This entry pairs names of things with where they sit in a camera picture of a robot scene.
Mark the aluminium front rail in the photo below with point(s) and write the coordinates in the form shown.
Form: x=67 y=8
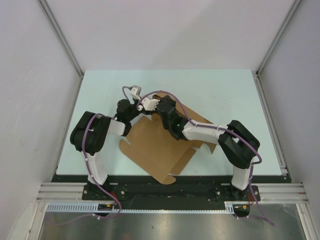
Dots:
x=270 y=193

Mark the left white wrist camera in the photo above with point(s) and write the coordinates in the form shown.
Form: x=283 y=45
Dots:
x=135 y=91

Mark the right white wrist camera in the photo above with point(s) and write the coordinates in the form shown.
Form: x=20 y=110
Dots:
x=147 y=104

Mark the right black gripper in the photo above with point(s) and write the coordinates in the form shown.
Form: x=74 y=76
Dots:
x=167 y=98

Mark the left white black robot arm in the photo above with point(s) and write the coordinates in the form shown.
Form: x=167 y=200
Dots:
x=89 y=135

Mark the left aluminium frame post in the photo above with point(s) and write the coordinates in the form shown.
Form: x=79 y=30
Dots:
x=53 y=22

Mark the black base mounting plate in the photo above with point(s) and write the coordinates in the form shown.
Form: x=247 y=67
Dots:
x=125 y=187

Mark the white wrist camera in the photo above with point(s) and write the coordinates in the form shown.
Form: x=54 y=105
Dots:
x=147 y=104
x=135 y=91

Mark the right aluminium frame post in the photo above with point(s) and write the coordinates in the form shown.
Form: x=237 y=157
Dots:
x=279 y=35

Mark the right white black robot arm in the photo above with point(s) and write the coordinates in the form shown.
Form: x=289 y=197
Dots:
x=237 y=143

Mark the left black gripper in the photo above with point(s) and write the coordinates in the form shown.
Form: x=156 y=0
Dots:
x=147 y=112

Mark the grey slotted cable duct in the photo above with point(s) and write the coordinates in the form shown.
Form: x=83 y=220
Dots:
x=106 y=208

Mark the aluminium frame post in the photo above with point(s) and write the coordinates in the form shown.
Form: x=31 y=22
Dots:
x=279 y=35
x=53 y=22

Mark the brown cardboard box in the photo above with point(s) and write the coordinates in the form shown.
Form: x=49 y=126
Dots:
x=153 y=149

